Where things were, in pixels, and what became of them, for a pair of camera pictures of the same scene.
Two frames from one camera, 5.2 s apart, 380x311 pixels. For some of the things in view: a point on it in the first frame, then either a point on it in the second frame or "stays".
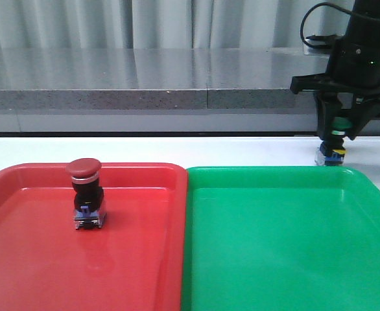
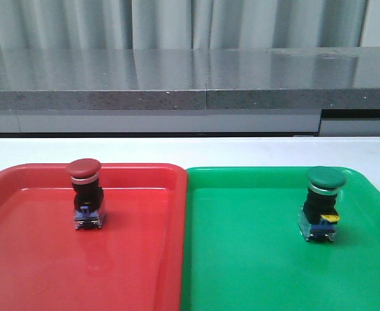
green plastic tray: (287, 238) stays
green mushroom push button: (332, 146) -> (320, 215)
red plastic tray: (34, 259) stays
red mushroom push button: (89, 196) stays
